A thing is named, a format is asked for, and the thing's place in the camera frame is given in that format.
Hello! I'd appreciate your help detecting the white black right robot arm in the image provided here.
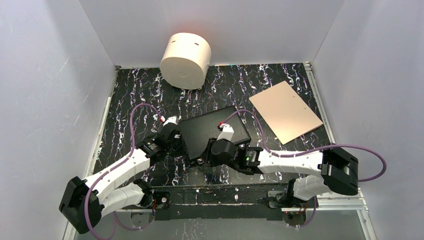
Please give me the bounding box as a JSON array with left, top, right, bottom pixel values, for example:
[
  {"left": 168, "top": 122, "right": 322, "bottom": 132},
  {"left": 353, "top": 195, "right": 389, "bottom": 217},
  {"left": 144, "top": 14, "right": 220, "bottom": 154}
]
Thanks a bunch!
[{"left": 201, "top": 123, "right": 359, "bottom": 208}]

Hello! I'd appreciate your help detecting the black poker chip case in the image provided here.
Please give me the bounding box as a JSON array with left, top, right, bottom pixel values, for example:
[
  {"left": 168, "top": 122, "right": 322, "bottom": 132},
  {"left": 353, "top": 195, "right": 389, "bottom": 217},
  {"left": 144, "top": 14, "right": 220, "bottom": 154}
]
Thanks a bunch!
[{"left": 178, "top": 106, "right": 252, "bottom": 164}]

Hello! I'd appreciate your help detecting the beige rectangular board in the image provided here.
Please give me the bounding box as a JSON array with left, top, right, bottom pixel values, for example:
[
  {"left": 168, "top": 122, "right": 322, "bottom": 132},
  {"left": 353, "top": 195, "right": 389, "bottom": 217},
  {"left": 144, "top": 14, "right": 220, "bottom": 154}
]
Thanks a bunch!
[{"left": 249, "top": 81, "right": 323, "bottom": 144}]

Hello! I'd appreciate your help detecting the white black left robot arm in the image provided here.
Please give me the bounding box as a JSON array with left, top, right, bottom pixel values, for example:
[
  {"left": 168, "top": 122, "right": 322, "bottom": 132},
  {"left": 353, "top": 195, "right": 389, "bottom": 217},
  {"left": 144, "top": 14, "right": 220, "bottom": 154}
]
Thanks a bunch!
[{"left": 58, "top": 116, "right": 184, "bottom": 234}]

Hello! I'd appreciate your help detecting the white cylindrical lamp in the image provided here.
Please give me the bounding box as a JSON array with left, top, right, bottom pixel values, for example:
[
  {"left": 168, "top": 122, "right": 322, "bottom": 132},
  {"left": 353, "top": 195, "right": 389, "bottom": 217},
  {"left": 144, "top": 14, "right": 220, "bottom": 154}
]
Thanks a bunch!
[{"left": 160, "top": 32, "right": 212, "bottom": 90}]

